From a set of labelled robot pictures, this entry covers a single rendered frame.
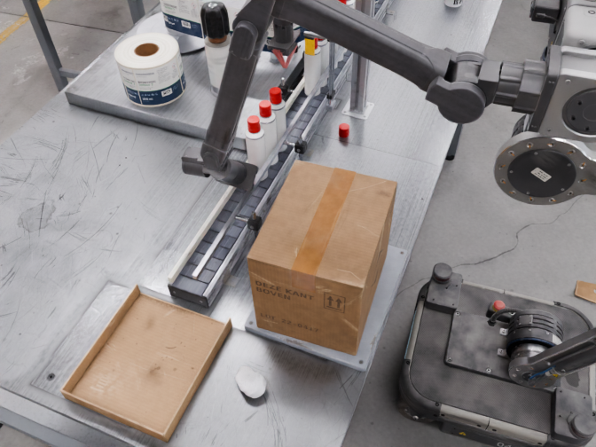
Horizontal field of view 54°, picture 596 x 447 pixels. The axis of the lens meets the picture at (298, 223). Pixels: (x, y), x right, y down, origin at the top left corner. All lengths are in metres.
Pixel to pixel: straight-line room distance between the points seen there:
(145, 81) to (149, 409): 1.01
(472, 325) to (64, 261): 1.34
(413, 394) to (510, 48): 2.55
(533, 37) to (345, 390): 3.16
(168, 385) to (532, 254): 1.83
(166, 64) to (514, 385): 1.51
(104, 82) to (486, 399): 1.63
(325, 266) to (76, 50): 3.16
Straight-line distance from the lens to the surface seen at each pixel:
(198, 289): 1.42
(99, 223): 1.70
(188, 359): 1.38
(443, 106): 1.03
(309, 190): 1.27
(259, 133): 1.53
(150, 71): 1.88
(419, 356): 2.06
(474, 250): 2.68
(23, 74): 4.00
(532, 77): 1.01
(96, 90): 2.09
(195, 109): 1.91
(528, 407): 2.07
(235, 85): 1.17
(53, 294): 1.59
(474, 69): 1.04
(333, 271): 1.13
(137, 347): 1.43
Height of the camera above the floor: 2.03
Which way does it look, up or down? 49 degrees down
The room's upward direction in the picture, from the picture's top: 2 degrees counter-clockwise
